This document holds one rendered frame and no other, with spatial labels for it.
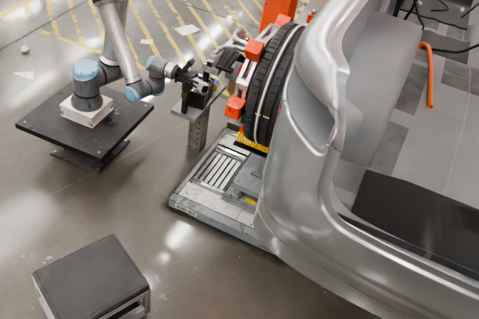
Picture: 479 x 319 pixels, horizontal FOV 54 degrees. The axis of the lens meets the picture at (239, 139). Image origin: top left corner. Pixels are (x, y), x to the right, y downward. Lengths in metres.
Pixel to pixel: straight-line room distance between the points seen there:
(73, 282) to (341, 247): 1.25
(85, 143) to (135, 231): 0.59
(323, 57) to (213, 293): 1.65
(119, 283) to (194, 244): 0.67
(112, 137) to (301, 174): 1.73
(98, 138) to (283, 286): 1.37
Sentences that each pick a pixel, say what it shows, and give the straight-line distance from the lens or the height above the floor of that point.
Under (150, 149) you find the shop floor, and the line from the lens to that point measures 3.26.
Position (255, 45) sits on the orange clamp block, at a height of 1.15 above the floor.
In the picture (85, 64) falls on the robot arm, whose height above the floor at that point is 0.65.
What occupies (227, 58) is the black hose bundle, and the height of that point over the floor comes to 1.02.
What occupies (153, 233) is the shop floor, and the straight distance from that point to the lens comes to 2.78.
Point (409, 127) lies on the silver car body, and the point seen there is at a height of 0.99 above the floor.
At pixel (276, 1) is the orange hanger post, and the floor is 1.09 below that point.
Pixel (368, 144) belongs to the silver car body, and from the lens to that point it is 2.02.
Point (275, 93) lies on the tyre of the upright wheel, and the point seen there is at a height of 1.00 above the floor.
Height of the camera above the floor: 2.23
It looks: 41 degrees down
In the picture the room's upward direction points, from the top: 11 degrees clockwise
